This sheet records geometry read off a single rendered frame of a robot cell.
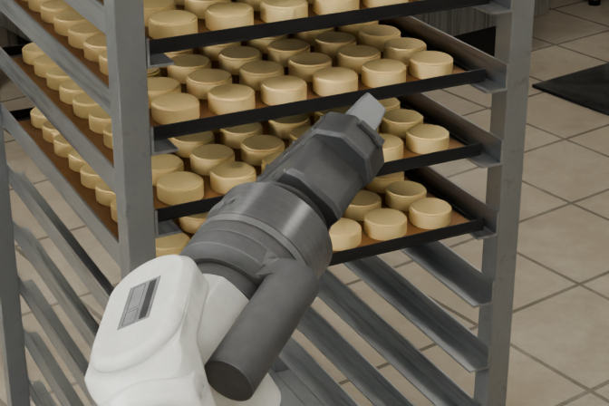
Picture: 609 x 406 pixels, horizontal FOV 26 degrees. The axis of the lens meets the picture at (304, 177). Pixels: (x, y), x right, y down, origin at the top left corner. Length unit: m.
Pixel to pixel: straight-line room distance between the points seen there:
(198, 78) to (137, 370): 0.71
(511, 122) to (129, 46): 0.47
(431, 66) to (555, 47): 2.99
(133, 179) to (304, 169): 0.42
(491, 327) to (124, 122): 0.56
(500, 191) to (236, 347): 0.78
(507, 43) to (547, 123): 2.33
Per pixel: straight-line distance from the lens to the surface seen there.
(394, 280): 1.80
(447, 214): 1.55
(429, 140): 1.52
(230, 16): 1.35
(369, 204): 1.56
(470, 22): 4.16
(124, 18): 1.25
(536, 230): 3.15
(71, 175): 1.71
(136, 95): 1.27
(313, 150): 0.92
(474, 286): 1.62
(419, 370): 1.80
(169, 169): 1.44
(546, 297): 2.86
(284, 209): 0.88
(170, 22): 1.33
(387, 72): 1.46
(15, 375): 2.09
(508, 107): 1.50
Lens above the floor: 1.36
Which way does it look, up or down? 24 degrees down
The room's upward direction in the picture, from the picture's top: straight up
